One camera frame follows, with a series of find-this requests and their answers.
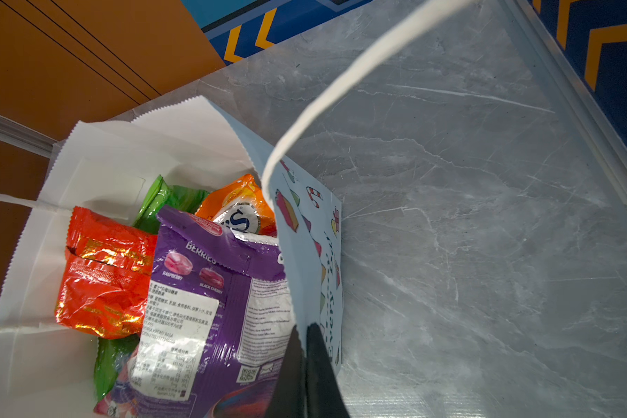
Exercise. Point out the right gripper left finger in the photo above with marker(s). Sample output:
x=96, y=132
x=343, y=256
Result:
x=289, y=394

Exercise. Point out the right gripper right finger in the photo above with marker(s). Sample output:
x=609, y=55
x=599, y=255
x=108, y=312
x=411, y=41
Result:
x=323, y=395

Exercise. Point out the purple snack packet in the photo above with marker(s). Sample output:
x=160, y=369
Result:
x=218, y=320

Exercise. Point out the green chips bag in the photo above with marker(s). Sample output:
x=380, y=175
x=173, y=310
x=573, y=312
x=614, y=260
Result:
x=113, y=354

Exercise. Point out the orange Fox's candy bag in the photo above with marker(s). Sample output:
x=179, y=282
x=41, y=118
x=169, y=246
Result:
x=240, y=206

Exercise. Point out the red candy wrapper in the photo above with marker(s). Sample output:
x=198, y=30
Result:
x=105, y=284

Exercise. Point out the white paper gift bag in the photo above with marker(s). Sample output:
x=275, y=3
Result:
x=46, y=370

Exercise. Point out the left aluminium corner post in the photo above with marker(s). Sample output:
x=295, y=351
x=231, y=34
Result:
x=25, y=138

